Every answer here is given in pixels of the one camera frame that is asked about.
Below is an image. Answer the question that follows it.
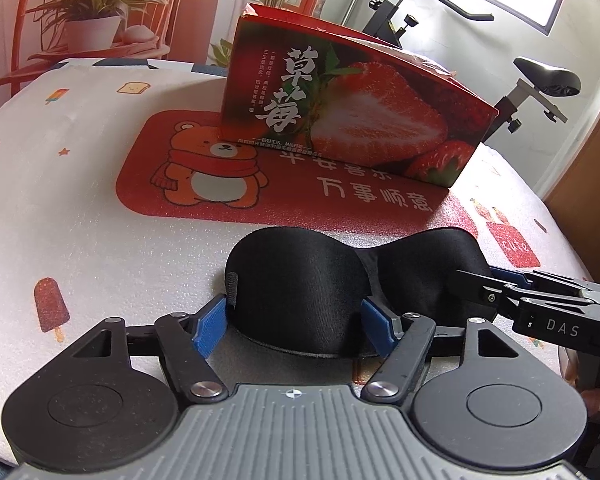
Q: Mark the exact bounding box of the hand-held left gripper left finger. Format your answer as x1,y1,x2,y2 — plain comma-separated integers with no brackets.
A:
67,296,231,405

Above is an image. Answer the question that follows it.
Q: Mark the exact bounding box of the red strawberry print cardboard box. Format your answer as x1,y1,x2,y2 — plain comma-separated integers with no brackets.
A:
219,2,500,190

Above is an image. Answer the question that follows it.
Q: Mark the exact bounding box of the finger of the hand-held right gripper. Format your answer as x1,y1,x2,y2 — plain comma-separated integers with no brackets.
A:
452,269,598,348
487,265,600,293

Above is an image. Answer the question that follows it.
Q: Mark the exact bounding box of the black padded eye mask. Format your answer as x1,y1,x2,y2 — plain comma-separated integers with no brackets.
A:
225,226,498,361

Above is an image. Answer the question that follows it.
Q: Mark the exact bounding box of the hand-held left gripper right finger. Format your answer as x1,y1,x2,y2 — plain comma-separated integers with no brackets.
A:
360,297,523,405

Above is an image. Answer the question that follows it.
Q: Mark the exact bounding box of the brown wooden door panel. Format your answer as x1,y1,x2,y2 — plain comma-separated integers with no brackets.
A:
545,105,600,286

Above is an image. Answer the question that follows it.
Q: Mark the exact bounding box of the black exercise bike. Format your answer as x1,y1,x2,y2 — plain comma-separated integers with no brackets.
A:
365,0,583,133

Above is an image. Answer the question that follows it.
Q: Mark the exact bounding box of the white printed tablecloth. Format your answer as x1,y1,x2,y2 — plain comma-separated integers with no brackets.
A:
0,57,593,466

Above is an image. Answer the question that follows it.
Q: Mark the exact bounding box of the red bear print mat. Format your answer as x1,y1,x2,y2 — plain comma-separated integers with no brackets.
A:
116,109,481,241

